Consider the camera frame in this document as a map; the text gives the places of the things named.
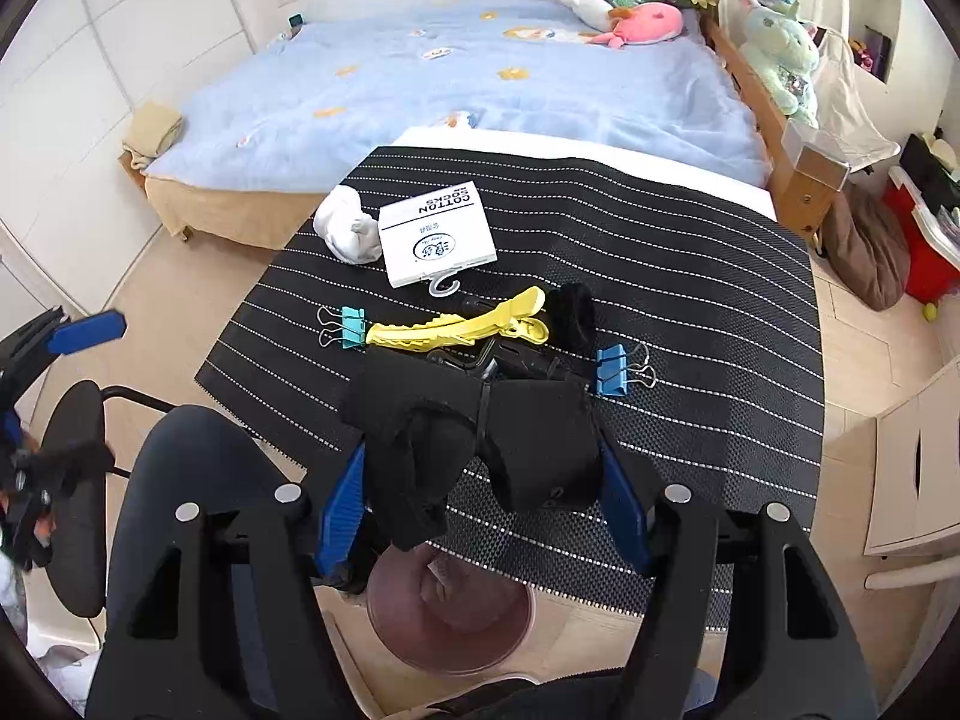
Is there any teal binder clip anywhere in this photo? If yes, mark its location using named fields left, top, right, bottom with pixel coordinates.
left=315, top=305, right=368, bottom=351

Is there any white wardrobe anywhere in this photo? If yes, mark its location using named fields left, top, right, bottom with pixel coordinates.
left=0, top=0, right=263, bottom=241

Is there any yellow hair clip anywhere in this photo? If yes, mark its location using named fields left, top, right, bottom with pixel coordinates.
left=365, top=286, right=552, bottom=355

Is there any red cooler box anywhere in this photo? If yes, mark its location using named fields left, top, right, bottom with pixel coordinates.
left=885, top=165, right=960, bottom=305

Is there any brown cushion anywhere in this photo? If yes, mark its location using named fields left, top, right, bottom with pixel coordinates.
left=821, top=187, right=912, bottom=312

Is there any white drawer unit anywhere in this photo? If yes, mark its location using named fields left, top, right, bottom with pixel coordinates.
left=862, top=367, right=960, bottom=563

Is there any tan bed sheet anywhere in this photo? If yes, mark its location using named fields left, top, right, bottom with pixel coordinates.
left=120, top=154, right=331, bottom=250

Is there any black striped mat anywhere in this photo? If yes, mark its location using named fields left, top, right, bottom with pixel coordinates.
left=193, top=144, right=826, bottom=631

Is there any wooden bed frame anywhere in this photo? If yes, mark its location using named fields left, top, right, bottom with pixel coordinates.
left=701, top=11, right=852, bottom=241

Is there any light blue printed blanket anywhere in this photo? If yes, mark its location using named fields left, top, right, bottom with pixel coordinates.
left=142, top=0, right=773, bottom=200

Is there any blue binder clip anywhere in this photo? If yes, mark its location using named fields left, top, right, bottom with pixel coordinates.
left=596, top=341, right=655, bottom=398

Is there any person's left leg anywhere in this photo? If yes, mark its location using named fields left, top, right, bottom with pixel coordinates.
left=86, top=405, right=361, bottom=720

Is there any white sock box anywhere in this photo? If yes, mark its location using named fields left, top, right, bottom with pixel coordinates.
left=377, top=181, right=500, bottom=297

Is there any pink plush toy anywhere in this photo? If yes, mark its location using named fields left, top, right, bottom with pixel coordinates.
left=589, top=1, right=685, bottom=50

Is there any dark purple box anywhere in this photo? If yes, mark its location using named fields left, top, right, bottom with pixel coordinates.
left=862, top=24, right=893, bottom=83

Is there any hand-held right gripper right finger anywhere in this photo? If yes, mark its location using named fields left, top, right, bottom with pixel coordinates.
left=596, top=435, right=878, bottom=720

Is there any black storage bag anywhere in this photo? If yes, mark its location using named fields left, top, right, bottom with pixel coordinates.
left=900, top=133, right=960, bottom=218

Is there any white sock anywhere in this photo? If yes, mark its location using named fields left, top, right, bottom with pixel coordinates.
left=313, top=184, right=382, bottom=265

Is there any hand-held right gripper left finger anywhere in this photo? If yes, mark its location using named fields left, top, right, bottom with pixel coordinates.
left=86, top=441, right=376, bottom=720

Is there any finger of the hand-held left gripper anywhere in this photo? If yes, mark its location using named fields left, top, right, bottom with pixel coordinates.
left=0, top=306, right=128, bottom=398
left=0, top=411, right=113, bottom=494

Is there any person's left forearm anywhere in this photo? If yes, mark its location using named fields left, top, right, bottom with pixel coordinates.
left=0, top=553, right=32, bottom=635

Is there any pink-brown trash bin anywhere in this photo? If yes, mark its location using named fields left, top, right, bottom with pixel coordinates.
left=366, top=544, right=537, bottom=676

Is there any black cloth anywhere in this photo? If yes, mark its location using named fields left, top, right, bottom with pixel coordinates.
left=343, top=345, right=601, bottom=552

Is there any black chair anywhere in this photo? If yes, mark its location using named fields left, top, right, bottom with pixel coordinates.
left=34, top=379, right=181, bottom=620

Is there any black hair scrunchie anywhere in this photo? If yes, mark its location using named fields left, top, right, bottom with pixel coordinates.
left=541, top=283, right=599, bottom=351

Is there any mint unicorn plush toy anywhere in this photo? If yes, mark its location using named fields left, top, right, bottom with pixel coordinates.
left=739, top=0, right=822, bottom=128

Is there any black hair clip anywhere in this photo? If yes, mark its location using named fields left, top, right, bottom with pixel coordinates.
left=431, top=300, right=586, bottom=385

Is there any white canvas cloth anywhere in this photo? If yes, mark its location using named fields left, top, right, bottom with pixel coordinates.
left=814, top=36, right=901, bottom=166

